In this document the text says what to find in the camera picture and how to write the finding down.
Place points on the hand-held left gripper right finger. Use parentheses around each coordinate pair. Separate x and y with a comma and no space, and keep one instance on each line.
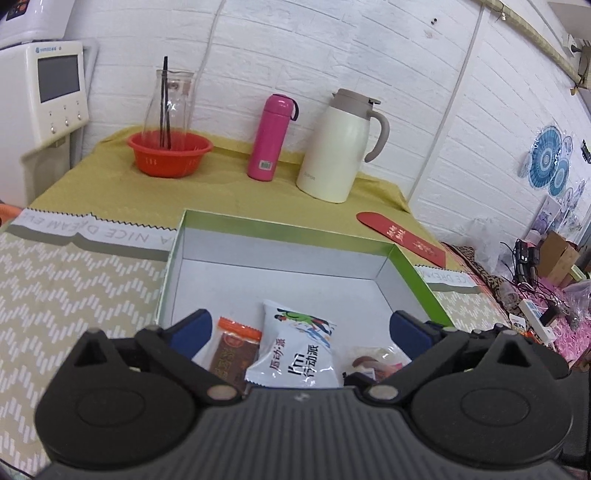
(406,336)

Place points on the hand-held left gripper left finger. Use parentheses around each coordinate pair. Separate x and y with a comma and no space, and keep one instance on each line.
(194,331)

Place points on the clear packet with pink snack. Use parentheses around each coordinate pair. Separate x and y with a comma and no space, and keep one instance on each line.
(369,360)

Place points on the orange brown snack packet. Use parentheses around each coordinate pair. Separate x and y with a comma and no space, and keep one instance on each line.
(234,355)

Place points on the white snack packet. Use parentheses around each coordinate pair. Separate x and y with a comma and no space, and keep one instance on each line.
(295,350)

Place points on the green cardboard box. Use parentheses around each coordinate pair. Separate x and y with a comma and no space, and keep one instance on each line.
(295,286)

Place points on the leopard print cloth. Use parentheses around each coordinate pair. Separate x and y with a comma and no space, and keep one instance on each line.
(485,277)

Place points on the red envelope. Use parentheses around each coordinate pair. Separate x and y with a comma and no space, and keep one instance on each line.
(397,233)

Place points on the beige zigzag patterned cloth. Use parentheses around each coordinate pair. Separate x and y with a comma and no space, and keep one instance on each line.
(69,295)

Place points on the white power strip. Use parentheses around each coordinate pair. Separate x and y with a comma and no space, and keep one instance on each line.
(535,321)

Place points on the yellow-green tablecloth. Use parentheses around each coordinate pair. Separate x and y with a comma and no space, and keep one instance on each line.
(231,194)

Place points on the black power adapter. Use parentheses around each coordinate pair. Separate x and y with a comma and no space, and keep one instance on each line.
(551,316)

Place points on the pink floral cloth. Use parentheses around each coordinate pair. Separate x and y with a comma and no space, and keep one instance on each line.
(572,337)

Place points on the brown cardboard box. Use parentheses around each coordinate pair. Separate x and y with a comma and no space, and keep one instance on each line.
(556,256)

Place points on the orange plastic basket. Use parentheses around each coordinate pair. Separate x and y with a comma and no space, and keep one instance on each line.
(171,159)

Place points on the crumpled clear plastic bag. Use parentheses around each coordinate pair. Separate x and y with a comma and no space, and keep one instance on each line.
(579,300)

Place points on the cream thermal jug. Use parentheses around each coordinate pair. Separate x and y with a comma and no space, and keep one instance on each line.
(328,157)

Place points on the purple picture cards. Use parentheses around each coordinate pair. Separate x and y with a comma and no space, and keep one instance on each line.
(561,207)

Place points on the pink thermos bottle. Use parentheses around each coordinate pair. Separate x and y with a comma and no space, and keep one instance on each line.
(268,138)

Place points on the black straw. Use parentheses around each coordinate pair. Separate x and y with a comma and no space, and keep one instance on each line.
(161,110)
(169,115)

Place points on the glass carafe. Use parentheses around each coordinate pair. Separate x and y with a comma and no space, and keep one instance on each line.
(178,106)

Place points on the white appliance with screen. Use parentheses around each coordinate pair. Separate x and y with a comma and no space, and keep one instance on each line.
(27,120)

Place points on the white air conditioner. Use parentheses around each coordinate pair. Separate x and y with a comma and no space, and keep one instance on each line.
(582,60)

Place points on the white rounded device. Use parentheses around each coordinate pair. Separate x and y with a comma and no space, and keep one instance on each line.
(27,18)

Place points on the blue fan wall decoration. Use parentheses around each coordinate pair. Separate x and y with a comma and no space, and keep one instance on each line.
(549,154)

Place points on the white wall pipe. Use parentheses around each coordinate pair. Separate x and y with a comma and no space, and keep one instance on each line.
(455,92)

